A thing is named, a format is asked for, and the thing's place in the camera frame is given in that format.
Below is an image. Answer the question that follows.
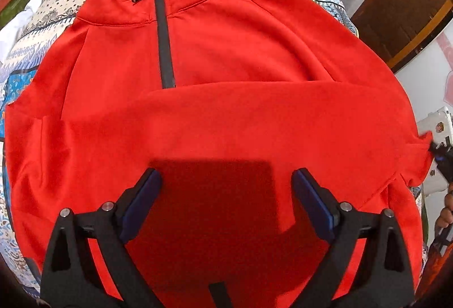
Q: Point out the red zip-neck pullover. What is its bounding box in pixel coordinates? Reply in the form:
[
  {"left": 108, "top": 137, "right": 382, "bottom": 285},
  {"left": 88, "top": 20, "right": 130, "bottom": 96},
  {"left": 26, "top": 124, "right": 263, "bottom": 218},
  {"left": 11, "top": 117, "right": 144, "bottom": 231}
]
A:
[{"left": 3, "top": 0, "right": 435, "bottom": 308}]

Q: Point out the brown wooden door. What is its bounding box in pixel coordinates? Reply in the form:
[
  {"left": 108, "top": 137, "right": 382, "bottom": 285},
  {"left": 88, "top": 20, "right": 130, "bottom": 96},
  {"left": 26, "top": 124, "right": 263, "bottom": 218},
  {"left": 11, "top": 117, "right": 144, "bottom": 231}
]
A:
[{"left": 349, "top": 0, "right": 453, "bottom": 73}]

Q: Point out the blue patchwork printed blanket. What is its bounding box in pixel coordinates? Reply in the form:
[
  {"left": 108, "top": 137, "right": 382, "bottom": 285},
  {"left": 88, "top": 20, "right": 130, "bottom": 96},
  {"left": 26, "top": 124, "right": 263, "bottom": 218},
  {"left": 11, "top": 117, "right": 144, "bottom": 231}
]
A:
[{"left": 0, "top": 0, "right": 430, "bottom": 298}]

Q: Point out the person's right hand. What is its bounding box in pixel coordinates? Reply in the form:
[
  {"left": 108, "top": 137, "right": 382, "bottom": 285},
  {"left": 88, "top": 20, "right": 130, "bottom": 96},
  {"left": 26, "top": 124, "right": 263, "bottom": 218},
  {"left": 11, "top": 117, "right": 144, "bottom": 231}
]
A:
[{"left": 435, "top": 187, "right": 453, "bottom": 230}]

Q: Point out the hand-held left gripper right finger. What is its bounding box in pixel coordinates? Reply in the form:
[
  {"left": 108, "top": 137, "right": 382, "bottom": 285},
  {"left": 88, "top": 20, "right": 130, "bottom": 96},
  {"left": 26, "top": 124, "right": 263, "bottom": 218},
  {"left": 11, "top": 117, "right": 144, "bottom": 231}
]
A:
[{"left": 288, "top": 167, "right": 416, "bottom": 308}]

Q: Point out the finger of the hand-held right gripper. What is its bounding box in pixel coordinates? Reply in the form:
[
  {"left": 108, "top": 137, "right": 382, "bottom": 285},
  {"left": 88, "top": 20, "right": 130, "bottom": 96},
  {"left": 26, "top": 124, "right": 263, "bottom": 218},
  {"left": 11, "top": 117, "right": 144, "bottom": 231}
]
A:
[{"left": 429, "top": 139, "right": 453, "bottom": 184}]

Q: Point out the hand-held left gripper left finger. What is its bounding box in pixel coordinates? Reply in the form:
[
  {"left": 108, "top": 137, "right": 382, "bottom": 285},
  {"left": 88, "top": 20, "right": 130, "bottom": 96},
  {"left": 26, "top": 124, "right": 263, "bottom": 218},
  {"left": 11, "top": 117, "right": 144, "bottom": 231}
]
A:
[{"left": 40, "top": 167, "right": 167, "bottom": 308}]

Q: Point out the orange dark cloth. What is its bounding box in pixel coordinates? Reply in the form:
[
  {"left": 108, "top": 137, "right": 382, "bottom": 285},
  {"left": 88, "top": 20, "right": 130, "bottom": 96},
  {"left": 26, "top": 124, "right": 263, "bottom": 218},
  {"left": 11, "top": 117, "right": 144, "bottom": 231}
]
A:
[{"left": 415, "top": 229, "right": 453, "bottom": 299}]

